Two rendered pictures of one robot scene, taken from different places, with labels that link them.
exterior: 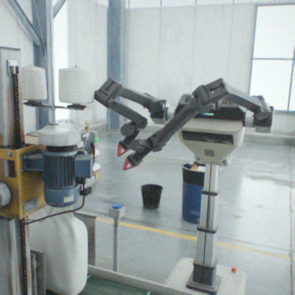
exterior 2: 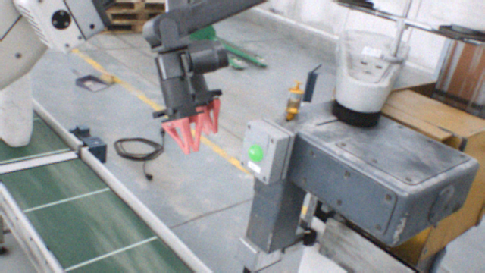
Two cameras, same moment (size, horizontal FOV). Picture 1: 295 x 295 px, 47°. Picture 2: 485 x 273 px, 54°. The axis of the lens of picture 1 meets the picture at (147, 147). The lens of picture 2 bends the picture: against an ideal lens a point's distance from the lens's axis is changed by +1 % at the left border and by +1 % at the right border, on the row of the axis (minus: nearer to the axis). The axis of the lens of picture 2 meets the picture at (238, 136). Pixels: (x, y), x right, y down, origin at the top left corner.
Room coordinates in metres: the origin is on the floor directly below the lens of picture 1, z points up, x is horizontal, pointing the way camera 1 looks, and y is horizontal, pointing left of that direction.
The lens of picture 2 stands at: (2.72, 0.59, 1.65)
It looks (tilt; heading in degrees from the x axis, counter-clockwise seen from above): 25 degrees down; 203
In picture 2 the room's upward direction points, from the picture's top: 10 degrees clockwise
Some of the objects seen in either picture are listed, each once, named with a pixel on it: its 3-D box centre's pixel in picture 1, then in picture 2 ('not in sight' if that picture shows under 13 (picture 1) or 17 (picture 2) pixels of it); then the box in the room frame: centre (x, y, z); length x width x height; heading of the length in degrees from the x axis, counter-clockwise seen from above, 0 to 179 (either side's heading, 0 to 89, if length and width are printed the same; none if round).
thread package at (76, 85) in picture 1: (76, 85); not in sight; (1.61, 0.34, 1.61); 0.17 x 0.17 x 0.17
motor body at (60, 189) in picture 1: (60, 176); not in sight; (1.47, 0.39, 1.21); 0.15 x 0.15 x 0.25
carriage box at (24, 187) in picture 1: (22, 173); (425, 163); (1.58, 0.60, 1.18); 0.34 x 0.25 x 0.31; 158
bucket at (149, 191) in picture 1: (151, 196); not in sight; (4.21, -0.07, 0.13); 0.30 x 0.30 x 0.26
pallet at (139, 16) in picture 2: not in sight; (126, 9); (-2.62, -3.64, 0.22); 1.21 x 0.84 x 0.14; 158
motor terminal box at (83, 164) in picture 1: (83, 168); (320, 89); (1.47, 0.28, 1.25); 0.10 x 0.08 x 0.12; 3
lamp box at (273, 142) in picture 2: (90, 138); (266, 150); (2.00, 0.35, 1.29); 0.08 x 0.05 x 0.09; 68
